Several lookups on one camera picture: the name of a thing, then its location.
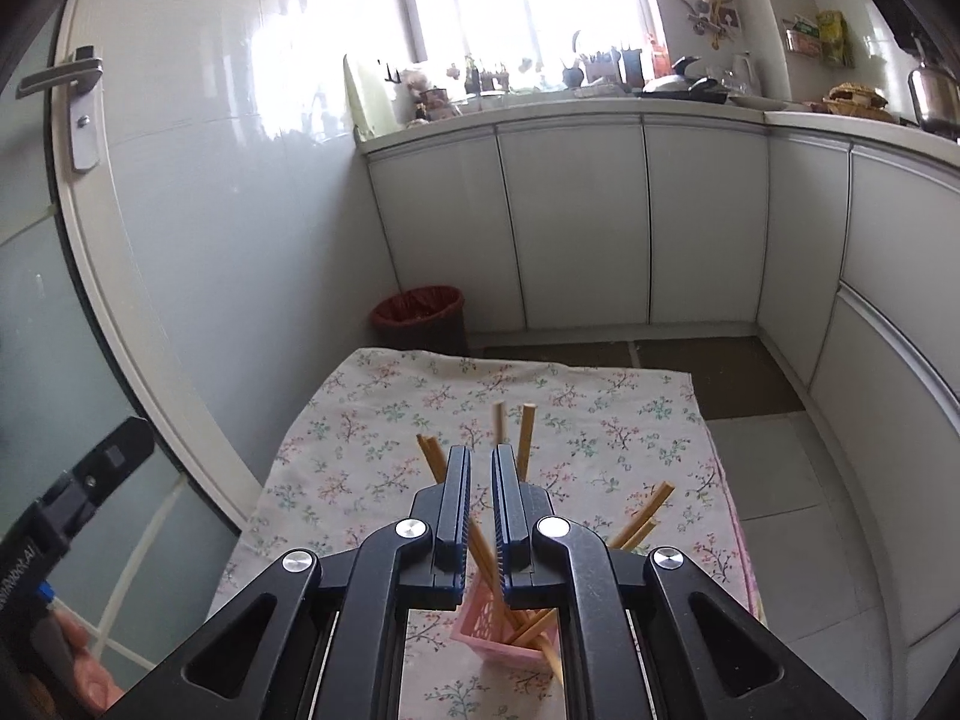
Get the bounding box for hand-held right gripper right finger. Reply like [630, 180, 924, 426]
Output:
[490, 444, 863, 720]

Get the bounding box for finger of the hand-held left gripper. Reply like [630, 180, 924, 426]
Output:
[41, 416, 155, 541]

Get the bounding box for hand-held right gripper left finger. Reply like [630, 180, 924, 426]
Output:
[146, 444, 475, 720]

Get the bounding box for bundle of chopsticks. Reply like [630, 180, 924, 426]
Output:
[415, 403, 676, 688]

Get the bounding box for pink plastic basket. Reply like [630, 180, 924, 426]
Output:
[449, 591, 563, 663]

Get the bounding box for person's left hand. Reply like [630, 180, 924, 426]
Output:
[55, 611, 125, 714]

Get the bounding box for floral table cloth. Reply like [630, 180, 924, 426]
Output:
[206, 346, 766, 720]

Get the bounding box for frosted glass door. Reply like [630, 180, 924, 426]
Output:
[0, 15, 252, 691]

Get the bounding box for red trash bin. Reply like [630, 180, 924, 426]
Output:
[370, 284, 468, 354]

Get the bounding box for white base cabinets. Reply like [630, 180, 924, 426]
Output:
[363, 111, 960, 683]

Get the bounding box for pale cutting board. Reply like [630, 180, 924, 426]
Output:
[343, 53, 401, 143]

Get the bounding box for black wok with lid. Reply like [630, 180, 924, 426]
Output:
[643, 55, 731, 105]

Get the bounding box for kitchen window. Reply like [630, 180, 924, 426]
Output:
[397, 0, 662, 70]

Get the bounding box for basket of bread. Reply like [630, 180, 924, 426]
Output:
[820, 82, 898, 122]

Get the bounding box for yellow packet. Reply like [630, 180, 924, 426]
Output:
[815, 9, 853, 68]

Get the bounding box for steel kettle pot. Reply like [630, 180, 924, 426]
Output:
[907, 33, 960, 138]

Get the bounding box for metal door handle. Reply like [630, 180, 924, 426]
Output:
[16, 44, 105, 173]

